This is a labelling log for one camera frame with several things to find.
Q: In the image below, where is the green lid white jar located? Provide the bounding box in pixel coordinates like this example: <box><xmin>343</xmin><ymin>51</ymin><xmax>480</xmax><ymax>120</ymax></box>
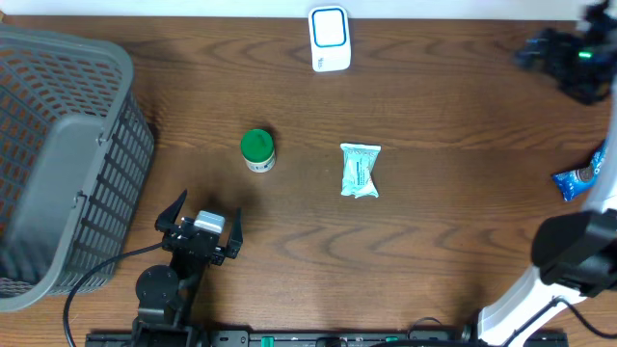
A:
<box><xmin>240</xmin><ymin>129</ymin><xmax>276</xmax><ymax>173</ymax></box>

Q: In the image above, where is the grey plastic mesh basket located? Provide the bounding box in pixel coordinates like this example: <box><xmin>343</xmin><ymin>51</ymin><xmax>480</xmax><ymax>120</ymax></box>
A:
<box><xmin>1</xmin><ymin>25</ymin><xmax>154</xmax><ymax>312</ymax></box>

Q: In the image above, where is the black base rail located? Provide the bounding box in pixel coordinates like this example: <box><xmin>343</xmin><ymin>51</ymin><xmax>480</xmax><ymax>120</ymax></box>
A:
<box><xmin>85</xmin><ymin>327</ymin><xmax>570</xmax><ymax>347</ymax></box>

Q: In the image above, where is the blue Oreo cookie pack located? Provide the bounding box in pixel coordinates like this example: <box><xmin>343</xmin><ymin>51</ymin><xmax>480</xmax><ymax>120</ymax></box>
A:
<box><xmin>551</xmin><ymin>141</ymin><xmax>606</xmax><ymax>201</ymax></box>

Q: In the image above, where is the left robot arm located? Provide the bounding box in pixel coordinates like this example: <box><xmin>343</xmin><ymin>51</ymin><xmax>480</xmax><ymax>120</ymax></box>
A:
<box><xmin>128</xmin><ymin>192</ymin><xmax>243</xmax><ymax>347</ymax></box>

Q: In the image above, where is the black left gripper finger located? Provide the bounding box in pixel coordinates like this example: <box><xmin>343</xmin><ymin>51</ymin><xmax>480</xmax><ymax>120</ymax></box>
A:
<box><xmin>154</xmin><ymin>190</ymin><xmax>187</xmax><ymax>232</ymax></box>
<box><xmin>226</xmin><ymin>208</ymin><xmax>243</xmax><ymax>259</ymax></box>

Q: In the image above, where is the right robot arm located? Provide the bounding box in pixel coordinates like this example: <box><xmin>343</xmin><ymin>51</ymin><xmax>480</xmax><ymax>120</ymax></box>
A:
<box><xmin>457</xmin><ymin>0</ymin><xmax>616</xmax><ymax>346</ymax></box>

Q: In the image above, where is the white mint tissue pack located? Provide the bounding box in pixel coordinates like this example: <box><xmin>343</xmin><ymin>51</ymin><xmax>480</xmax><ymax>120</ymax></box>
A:
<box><xmin>340</xmin><ymin>143</ymin><xmax>382</xmax><ymax>199</ymax></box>

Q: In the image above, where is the white barcode scanner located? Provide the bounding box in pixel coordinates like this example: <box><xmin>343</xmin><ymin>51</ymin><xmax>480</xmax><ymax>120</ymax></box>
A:
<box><xmin>308</xmin><ymin>6</ymin><xmax>351</xmax><ymax>72</ymax></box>

